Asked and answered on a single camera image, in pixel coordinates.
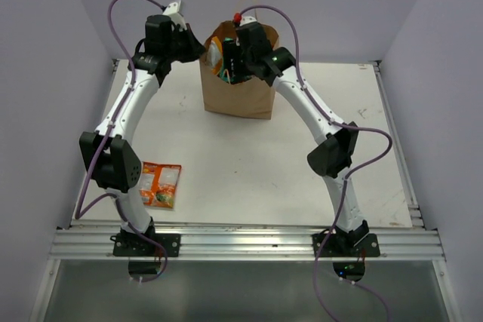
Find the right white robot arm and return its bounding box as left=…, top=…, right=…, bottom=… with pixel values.
left=233, top=17, right=369, bottom=256

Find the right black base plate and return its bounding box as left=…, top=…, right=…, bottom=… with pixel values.
left=320, top=233, right=381, bottom=258

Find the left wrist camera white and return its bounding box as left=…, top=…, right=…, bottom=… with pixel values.
left=162, top=0, right=183, bottom=23

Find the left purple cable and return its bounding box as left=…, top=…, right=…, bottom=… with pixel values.
left=74, top=0, right=169, bottom=283

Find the yellow Kettle chips bag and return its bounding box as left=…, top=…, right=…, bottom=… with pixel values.
left=205, top=36, right=223, bottom=76

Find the brown paper bag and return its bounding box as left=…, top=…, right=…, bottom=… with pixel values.
left=199, top=20, right=275, bottom=120

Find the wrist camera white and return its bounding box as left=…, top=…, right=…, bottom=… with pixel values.
left=162, top=0, right=183, bottom=23
left=233, top=13, right=257, bottom=27

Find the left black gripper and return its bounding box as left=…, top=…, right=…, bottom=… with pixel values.
left=164, top=23, right=206, bottom=63

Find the purple cable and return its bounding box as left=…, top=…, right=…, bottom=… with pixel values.
left=74, top=0, right=169, bottom=283
left=237, top=5, right=394, bottom=322

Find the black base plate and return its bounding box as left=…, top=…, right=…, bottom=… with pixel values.
left=109, top=226, right=181, bottom=257
left=320, top=233, right=381, bottom=258

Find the aluminium front rail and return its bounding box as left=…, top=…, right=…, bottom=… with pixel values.
left=48, top=221, right=445, bottom=262

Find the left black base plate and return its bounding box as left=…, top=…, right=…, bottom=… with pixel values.
left=109, top=226, right=181, bottom=257

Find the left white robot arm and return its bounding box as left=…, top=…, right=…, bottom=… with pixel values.
left=79, top=12, right=205, bottom=256

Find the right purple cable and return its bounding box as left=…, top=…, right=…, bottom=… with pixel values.
left=237, top=5, right=394, bottom=322

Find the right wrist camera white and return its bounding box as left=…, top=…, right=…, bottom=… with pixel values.
left=233, top=13, right=257, bottom=27

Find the orange small snack bag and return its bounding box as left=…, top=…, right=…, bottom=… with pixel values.
left=139, top=161, right=182, bottom=210

